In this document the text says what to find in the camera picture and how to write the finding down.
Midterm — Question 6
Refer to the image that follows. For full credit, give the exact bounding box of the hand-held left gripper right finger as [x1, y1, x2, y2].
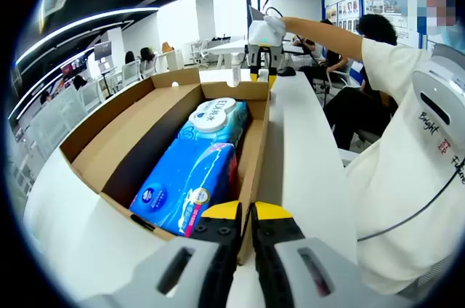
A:
[251, 200, 382, 308]

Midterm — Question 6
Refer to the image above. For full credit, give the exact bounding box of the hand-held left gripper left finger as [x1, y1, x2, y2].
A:
[81, 200, 243, 308]

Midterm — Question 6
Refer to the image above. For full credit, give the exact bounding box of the light blue wet wipes pack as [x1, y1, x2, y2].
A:
[177, 96, 251, 150]

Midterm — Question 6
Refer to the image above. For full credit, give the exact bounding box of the blue soft tissue pack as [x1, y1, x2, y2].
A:
[129, 142, 240, 238]

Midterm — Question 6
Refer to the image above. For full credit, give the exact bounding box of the brown cardboard shoe box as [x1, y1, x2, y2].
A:
[59, 67, 272, 266]

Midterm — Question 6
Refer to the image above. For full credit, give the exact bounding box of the person's right hand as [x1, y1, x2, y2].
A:
[263, 13, 291, 36]

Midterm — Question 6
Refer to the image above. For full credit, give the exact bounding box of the clear pump bottle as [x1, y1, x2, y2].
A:
[230, 52, 243, 87]

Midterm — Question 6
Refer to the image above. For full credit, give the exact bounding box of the group of white office chairs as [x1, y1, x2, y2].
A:
[78, 38, 211, 105]

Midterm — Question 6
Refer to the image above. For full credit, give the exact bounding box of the person's white shirt torso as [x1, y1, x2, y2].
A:
[343, 37, 465, 296]

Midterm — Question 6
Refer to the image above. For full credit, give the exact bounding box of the ceiling light strip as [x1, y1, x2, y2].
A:
[14, 6, 161, 68]

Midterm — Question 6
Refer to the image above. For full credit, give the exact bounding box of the white grey chest device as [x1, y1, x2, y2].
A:
[412, 43, 465, 138]

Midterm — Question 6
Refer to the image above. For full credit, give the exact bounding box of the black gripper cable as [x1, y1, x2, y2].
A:
[263, 5, 285, 20]

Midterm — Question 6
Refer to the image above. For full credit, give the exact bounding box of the black chest device cable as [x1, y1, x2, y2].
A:
[357, 162, 465, 243]

